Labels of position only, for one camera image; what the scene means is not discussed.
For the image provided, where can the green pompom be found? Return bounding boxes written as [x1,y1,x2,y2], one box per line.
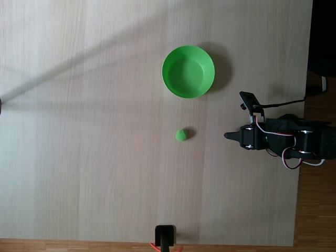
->
[175,128,189,142]

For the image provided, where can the white red gripper servo cable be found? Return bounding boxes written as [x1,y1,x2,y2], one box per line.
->
[255,121,296,137]

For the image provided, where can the black gripper camera mount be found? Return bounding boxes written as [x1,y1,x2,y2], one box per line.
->
[239,91,265,124]

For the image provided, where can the long white red servo cable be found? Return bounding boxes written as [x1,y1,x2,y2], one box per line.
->
[281,146,326,170]

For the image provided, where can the black camera cable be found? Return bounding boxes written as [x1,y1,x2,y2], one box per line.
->
[258,96,308,109]

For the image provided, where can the green plastic bowl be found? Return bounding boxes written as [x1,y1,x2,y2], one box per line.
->
[161,45,216,99]

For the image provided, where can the black furniture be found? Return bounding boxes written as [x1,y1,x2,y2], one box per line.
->
[306,0,336,97]

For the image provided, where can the black table clamp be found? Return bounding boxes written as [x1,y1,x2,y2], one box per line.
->
[154,225,176,252]

